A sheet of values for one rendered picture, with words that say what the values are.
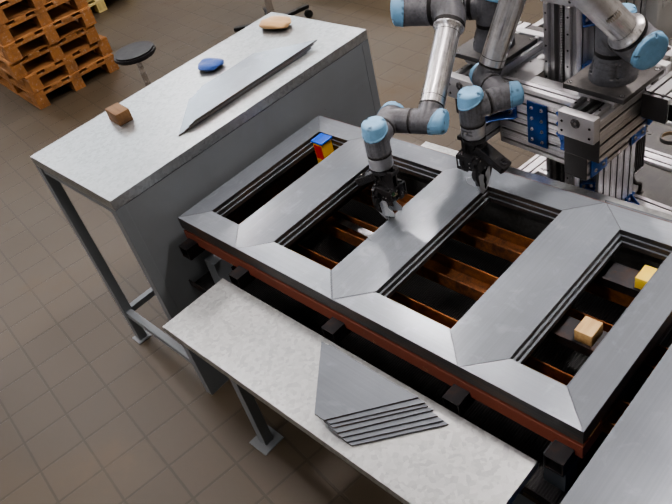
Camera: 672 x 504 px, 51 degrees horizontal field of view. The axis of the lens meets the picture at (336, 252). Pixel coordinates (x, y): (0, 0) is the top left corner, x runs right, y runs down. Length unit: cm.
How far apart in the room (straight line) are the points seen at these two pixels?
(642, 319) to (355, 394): 74
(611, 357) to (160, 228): 157
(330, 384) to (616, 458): 73
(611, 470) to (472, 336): 47
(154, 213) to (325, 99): 88
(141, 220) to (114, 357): 111
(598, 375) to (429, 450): 44
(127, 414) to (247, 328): 114
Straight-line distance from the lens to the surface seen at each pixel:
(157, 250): 262
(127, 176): 255
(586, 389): 175
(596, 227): 216
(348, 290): 205
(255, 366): 209
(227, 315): 227
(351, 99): 308
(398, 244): 216
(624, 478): 165
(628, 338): 186
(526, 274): 201
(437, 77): 214
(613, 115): 246
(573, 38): 262
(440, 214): 224
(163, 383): 325
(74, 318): 383
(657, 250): 213
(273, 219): 239
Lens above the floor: 226
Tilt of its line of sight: 40 degrees down
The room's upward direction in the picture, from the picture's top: 16 degrees counter-clockwise
